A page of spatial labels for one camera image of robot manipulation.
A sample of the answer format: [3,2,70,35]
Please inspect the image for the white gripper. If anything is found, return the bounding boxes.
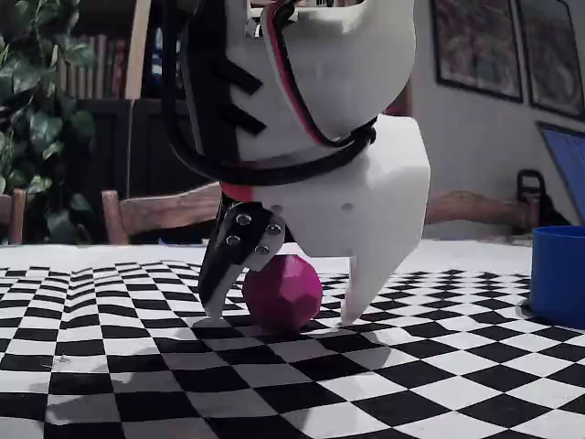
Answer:
[194,114,433,327]

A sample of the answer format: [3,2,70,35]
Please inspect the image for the pink faceted ball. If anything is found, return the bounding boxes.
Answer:
[241,254,324,331]

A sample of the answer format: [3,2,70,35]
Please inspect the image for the blue round box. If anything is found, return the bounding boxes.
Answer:
[529,225,585,331]

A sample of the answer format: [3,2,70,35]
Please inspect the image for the black white checkered mat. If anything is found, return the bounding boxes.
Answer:
[0,240,585,439]

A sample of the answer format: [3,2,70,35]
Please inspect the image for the black cabinet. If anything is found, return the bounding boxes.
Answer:
[75,96,225,244]

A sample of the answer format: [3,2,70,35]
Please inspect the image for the blue starry night picture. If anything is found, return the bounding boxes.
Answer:
[153,17,184,100]

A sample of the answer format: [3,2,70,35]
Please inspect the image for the black framed picture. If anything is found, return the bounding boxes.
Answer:
[517,0,585,123]
[431,0,526,104]

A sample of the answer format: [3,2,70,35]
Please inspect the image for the light wooden bookshelf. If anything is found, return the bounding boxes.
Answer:
[54,0,159,101]

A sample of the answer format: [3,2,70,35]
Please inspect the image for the open laptop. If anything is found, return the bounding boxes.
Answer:
[535,121,585,228]

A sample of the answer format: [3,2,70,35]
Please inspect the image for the row of striped books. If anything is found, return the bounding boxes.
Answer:
[57,35,132,100]

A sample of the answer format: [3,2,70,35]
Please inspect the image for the green leafy plant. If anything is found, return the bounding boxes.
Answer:
[0,0,100,244]

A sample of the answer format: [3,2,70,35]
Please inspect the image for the thick black cable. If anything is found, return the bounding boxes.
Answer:
[159,0,378,189]

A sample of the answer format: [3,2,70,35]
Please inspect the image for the red white black cable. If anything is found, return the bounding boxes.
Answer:
[258,0,367,150]

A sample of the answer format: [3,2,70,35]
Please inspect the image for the black handled object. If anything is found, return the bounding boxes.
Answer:
[516,168,572,230]

